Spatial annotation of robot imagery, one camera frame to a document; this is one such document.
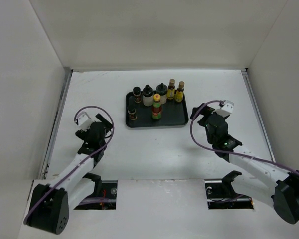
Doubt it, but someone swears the yellow label bottle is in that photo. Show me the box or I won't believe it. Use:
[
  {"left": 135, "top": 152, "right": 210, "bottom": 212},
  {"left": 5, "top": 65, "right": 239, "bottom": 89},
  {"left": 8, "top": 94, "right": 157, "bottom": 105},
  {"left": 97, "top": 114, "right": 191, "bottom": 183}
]
[
  {"left": 167, "top": 79, "right": 175, "bottom": 101},
  {"left": 174, "top": 81, "right": 185, "bottom": 103}
]

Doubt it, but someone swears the small spice jar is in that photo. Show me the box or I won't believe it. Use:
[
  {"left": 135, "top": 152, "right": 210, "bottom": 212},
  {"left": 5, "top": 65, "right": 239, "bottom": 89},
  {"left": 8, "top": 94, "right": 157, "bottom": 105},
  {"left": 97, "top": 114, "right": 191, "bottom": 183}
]
[
  {"left": 127, "top": 97, "right": 137, "bottom": 121},
  {"left": 133, "top": 87, "right": 142, "bottom": 104}
]

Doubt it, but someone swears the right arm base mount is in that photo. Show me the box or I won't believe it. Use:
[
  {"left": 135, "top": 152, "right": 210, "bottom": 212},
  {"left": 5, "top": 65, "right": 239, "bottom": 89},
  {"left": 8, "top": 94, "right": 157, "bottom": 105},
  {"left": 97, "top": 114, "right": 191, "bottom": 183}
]
[{"left": 205, "top": 171, "right": 254, "bottom": 210}]

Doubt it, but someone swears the white powder shaker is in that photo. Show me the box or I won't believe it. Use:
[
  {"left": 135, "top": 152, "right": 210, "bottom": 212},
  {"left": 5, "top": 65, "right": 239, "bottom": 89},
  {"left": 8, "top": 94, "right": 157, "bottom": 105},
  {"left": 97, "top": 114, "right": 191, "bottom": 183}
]
[
  {"left": 156, "top": 83, "right": 168, "bottom": 105},
  {"left": 142, "top": 85, "right": 153, "bottom": 107}
]

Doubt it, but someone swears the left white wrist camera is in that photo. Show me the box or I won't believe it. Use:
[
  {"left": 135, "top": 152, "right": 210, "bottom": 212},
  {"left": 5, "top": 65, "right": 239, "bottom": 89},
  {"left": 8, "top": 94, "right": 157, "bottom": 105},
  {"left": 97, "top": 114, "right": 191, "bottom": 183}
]
[{"left": 74, "top": 111, "right": 93, "bottom": 131}]

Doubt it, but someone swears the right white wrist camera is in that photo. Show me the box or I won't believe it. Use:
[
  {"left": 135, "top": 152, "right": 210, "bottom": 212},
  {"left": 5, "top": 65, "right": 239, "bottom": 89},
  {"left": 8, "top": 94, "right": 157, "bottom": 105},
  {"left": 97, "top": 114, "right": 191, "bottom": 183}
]
[{"left": 217, "top": 100, "right": 234, "bottom": 118}]

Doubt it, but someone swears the red chili sauce bottle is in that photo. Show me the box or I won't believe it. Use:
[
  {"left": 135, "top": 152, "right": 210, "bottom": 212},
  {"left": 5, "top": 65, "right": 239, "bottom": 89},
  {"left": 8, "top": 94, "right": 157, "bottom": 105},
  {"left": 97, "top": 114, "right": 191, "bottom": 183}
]
[{"left": 152, "top": 94, "right": 162, "bottom": 120}]

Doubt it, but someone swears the black plastic tray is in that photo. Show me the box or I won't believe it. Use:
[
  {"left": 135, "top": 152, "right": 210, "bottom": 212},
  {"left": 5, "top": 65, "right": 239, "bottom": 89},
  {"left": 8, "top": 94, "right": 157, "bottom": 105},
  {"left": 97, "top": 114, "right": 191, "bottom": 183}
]
[{"left": 125, "top": 91, "right": 189, "bottom": 128}]

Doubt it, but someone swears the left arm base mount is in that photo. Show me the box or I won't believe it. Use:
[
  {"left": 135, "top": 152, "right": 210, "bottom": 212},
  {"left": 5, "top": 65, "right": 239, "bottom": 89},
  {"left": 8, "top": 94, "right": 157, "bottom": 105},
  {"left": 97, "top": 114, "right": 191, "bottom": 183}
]
[{"left": 75, "top": 173, "right": 118, "bottom": 210}]

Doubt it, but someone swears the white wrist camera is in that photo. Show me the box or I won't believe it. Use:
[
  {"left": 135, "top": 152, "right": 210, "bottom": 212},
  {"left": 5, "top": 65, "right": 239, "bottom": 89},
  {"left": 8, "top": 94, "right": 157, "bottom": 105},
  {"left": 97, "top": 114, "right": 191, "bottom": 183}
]
[
  {"left": 74, "top": 111, "right": 93, "bottom": 131},
  {"left": 217, "top": 100, "right": 234, "bottom": 118}
]

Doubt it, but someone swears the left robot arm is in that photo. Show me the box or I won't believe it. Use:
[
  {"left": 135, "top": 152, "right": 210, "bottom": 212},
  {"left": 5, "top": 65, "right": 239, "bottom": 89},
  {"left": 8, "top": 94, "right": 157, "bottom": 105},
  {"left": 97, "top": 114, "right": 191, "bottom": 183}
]
[{"left": 23, "top": 112, "right": 114, "bottom": 235}]

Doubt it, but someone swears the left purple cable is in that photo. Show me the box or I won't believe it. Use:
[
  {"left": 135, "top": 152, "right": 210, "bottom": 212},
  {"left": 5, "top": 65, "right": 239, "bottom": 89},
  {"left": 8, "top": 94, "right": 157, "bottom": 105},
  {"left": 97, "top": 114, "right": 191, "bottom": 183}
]
[{"left": 23, "top": 106, "right": 115, "bottom": 225}]

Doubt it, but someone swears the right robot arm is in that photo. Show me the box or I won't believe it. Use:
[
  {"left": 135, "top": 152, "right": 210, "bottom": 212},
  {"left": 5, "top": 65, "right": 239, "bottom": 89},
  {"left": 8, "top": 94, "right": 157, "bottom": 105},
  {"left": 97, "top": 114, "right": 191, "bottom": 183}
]
[{"left": 190, "top": 100, "right": 299, "bottom": 224}]

